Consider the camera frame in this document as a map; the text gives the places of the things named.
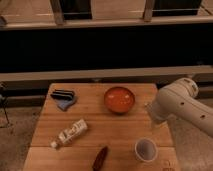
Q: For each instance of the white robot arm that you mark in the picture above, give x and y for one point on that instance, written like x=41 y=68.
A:
x=178 y=98

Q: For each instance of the white ceramic cup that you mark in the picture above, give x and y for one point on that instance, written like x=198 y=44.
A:
x=145 y=150

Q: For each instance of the orange bowl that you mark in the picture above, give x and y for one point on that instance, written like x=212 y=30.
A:
x=119 y=100

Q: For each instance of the black sponge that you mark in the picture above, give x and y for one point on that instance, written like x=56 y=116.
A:
x=62 y=94

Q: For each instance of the white plastic bottle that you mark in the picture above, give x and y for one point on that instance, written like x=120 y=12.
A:
x=69 y=134

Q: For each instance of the dark red chili pepper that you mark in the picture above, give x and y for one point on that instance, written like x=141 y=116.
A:
x=99 y=160

